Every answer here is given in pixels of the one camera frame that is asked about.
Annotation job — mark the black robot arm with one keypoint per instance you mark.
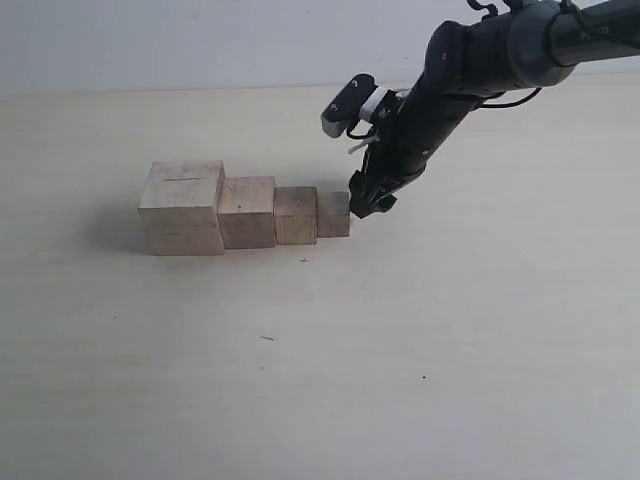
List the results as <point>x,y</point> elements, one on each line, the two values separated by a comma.
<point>536,44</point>

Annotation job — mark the smallest wooden cube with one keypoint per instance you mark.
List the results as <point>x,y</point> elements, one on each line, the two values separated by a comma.
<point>333,214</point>

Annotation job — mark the third largest wooden cube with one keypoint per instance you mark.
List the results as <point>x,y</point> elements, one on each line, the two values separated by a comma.
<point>295,215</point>

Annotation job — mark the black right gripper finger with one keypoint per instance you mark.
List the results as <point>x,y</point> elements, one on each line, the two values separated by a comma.
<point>381,200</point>

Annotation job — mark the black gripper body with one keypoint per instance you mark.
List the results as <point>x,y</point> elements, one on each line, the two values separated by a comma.
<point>423,121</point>

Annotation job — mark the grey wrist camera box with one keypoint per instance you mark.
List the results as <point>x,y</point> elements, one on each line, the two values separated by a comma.
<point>343,112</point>

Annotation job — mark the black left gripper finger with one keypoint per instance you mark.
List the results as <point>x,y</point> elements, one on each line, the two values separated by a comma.
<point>359,203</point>

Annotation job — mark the second largest wooden cube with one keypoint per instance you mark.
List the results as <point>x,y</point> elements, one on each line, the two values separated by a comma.
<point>246,212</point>

